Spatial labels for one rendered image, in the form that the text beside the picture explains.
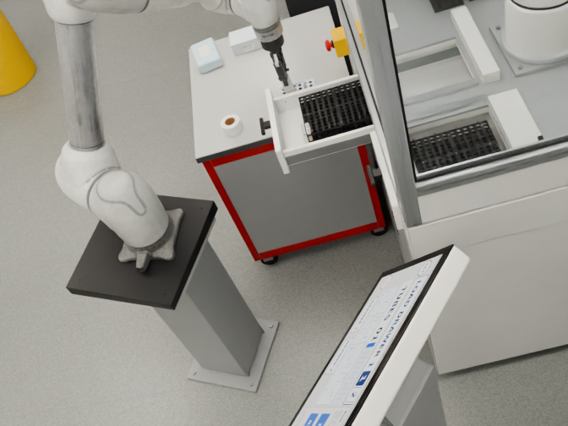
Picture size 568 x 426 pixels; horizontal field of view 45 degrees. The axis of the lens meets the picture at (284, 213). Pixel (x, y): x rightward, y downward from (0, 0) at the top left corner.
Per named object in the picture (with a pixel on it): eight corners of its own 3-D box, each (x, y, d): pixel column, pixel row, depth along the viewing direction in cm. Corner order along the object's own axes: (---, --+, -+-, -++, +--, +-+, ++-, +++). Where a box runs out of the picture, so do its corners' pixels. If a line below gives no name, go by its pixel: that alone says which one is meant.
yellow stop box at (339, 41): (335, 58, 232) (331, 42, 226) (332, 46, 236) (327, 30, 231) (350, 54, 231) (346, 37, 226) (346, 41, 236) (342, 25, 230)
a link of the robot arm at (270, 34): (251, 32, 210) (256, 47, 214) (280, 25, 208) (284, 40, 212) (251, 14, 215) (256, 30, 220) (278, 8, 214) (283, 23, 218)
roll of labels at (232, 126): (228, 139, 233) (224, 132, 230) (221, 128, 238) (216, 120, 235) (246, 130, 234) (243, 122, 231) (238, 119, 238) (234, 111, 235)
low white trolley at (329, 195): (259, 275, 290) (194, 158, 232) (245, 171, 329) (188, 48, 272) (391, 240, 283) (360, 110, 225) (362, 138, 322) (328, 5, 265)
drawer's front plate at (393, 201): (397, 231, 185) (392, 206, 176) (374, 155, 203) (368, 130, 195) (404, 229, 184) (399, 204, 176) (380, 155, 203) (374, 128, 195)
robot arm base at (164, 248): (116, 274, 205) (107, 264, 200) (132, 213, 217) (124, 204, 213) (172, 271, 200) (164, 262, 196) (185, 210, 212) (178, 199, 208)
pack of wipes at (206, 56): (224, 65, 259) (220, 57, 255) (201, 75, 259) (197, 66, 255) (215, 44, 269) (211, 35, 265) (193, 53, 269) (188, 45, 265)
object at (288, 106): (288, 166, 208) (283, 153, 203) (278, 111, 224) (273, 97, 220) (416, 130, 203) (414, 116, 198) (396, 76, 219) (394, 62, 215)
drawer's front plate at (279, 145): (284, 175, 208) (275, 151, 200) (273, 112, 227) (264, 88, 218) (290, 173, 208) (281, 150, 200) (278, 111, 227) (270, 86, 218)
